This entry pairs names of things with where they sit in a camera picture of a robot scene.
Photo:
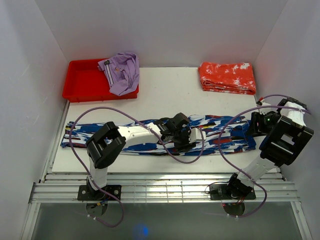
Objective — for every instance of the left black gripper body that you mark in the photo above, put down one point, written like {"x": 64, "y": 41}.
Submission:
{"x": 180, "y": 139}

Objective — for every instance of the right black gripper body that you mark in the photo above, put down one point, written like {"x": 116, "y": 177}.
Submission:
{"x": 265, "y": 122}

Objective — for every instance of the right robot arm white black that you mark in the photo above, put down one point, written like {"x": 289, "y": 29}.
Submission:
{"x": 285, "y": 136}

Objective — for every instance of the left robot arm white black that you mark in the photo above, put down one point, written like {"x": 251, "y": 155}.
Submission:
{"x": 107, "y": 143}

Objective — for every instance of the folded orange white trousers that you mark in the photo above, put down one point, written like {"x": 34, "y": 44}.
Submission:
{"x": 232, "y": 78}

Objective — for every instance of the purple trousers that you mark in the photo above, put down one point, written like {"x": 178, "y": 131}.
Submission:
{"x": 122, "y": 72}

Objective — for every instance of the red plastic tray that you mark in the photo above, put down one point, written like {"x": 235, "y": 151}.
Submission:
{"x": 84, "y": 82}

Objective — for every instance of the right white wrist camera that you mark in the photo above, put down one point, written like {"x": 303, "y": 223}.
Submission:
{"x": 267, "y": 106}

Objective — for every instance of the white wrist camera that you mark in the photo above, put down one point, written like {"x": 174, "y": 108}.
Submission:
{"x": 267, "y": 106}
{"x": 196, "y": 135}

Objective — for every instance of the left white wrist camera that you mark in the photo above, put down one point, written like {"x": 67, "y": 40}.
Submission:
{"x": 196, "y": 135}

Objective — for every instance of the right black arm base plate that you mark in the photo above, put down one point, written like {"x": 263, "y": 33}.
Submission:
{"x": 219, "y": 191}

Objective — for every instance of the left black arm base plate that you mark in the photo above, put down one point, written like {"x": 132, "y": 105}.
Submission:
{"x": 85, "y": 193}

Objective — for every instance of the aluminium rail frame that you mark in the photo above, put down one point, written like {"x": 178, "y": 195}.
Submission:
{"x": 152, "y": 179}

